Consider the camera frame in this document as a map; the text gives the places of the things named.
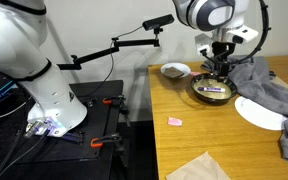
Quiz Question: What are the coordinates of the lower orange clamp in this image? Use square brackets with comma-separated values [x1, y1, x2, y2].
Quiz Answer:
[90, 133, 122, 148]

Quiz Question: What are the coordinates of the black mounting base plate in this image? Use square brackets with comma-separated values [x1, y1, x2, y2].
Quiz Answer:
[0, 80, 123, 180]

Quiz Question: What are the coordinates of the folded brown napkin on plate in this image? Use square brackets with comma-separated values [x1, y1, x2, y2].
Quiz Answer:
[164, 67, 183, 79]

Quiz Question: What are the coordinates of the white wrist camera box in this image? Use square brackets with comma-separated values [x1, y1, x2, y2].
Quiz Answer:
[226, 25, 258, 44]

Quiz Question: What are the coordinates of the orange clamp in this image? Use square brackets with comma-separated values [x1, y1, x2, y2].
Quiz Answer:
[90, 133, 122, 148]
[102, 95, 126, 104]

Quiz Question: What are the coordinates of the large brown paper napkin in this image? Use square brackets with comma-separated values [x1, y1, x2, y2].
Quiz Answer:
[166, 152, 231, 180]

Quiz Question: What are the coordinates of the small pink paper slip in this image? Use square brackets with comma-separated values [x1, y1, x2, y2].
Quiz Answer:
[190, 72, 201, 76]

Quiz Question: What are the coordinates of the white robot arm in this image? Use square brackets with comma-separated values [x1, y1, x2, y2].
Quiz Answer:
[0, 0, 250, 137]

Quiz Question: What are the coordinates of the upper orange clamp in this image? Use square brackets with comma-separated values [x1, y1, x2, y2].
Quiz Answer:
[102, 95, 126, 104]

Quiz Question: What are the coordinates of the grey cloth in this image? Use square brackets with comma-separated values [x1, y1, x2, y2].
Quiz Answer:
[200, 55, 288, 168]

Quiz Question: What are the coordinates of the black camera on boom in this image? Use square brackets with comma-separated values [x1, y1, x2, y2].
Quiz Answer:
[142, 14, 174, 31]

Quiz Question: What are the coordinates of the empty white plate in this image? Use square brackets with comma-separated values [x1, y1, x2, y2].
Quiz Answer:
[235, 96, 287, 130]

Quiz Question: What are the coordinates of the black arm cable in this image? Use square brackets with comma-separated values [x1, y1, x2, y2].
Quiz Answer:
[200, 0, 272, 65]

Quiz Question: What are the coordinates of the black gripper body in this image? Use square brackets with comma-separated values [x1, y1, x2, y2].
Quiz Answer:
[212, 42, 235, 62]

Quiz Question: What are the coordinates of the purple and white marker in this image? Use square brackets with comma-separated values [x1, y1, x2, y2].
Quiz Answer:
[197, 87, 225, 93]

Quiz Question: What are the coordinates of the pink sticky note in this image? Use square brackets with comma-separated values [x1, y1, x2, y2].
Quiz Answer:
[167, 117, 182, 127]

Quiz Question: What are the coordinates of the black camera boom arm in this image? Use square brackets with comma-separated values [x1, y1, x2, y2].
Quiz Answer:
[58, 28, 163, 70]

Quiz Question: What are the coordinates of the black bowl beige inside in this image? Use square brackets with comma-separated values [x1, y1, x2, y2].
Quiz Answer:
[190, 73, 237, 105]

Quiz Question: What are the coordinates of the white plate with napkin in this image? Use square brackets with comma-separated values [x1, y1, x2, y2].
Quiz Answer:
[160, 63, 191, 78]

